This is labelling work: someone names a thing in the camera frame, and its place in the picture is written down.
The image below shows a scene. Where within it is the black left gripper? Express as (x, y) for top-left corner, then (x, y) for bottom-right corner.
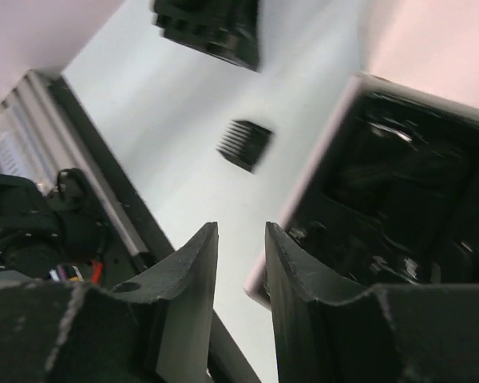
(151, 0), (260, 72)

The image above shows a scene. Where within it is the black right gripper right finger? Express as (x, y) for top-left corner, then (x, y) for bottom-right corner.
(265, 223), (479, 382)

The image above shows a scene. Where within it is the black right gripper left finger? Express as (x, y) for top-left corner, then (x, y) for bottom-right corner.
(0, 223), (219, 382)

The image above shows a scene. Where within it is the white cardboard box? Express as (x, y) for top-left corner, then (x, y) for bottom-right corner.
(242, 71), (479, 310)

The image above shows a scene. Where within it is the black comb guard on table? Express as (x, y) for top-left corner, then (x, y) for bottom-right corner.
(216, 120), (275, 174)

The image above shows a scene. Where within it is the black plastic tray insert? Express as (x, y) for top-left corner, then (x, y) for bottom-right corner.
(281, 79), (479, 288)

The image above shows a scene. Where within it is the aluminium frame rail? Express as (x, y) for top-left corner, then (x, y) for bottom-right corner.
(0, 70), (147, 256)

